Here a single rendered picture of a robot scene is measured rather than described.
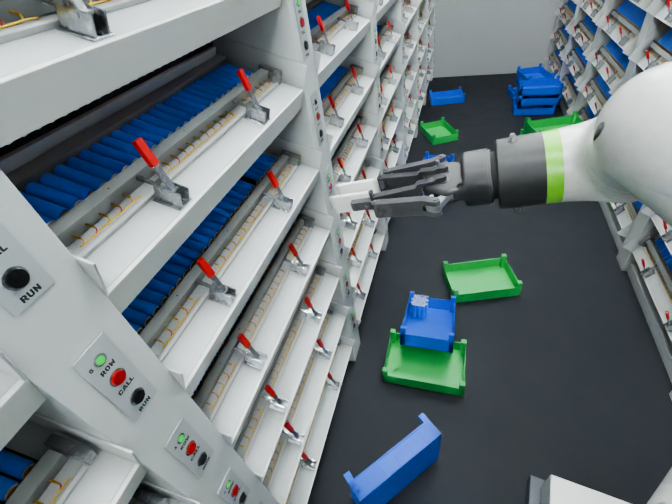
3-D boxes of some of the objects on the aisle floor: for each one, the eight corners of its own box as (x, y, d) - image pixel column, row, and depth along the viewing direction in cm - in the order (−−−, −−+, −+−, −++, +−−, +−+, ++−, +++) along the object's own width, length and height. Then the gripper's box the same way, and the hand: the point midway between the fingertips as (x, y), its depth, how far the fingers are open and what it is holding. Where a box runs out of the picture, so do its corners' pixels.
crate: (502, 265, 180) (505, 253, 175) (519, 295, 165) (523, 283, 160) (441, 272, 182) (442, 260, 177) (453, 303, 167) (454, 291, 162)
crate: (409, 305, 170) (409, 290, 166) (454, 311, 164) (456, 295, 161) (399, 344, 144) (400, 327, 140) (452, 353, 138) (454, 335, 134)
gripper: (498, 233, 46) (329, 248, 56) (494, 170, 57) (354, 191, 67) (493, 182, 41) (311, 208, 51) (490, 124, 52) (341, 155, 63)
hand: (354, 196), depth 58 cm, fingers open, 3 cm apart
